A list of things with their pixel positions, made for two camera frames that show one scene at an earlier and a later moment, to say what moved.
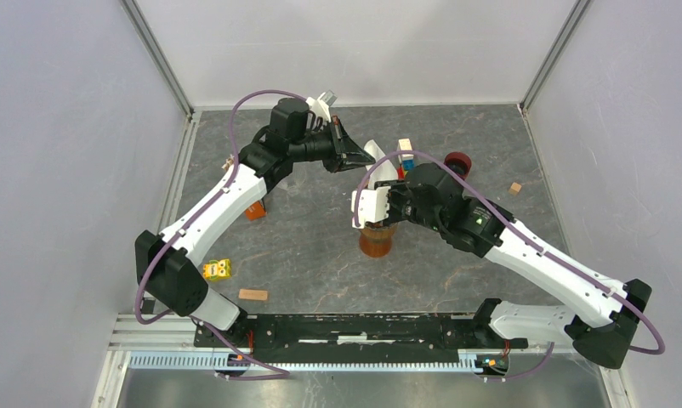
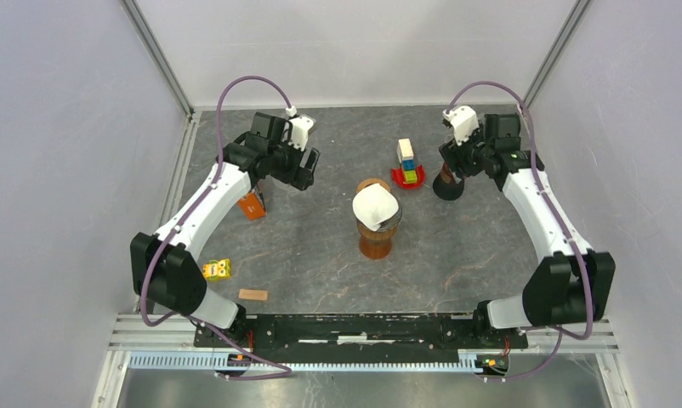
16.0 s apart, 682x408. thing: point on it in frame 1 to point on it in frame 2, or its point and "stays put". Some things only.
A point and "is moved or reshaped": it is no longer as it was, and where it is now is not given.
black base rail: x=401 y=337 stays put
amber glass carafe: x=376 y=241 stays put
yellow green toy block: x=217 y=269 stays put
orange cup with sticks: x=256 y=210 stays put
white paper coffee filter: x=383 y=171 is moved or reshaped
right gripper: x=395 y=189 to x=452 y=153
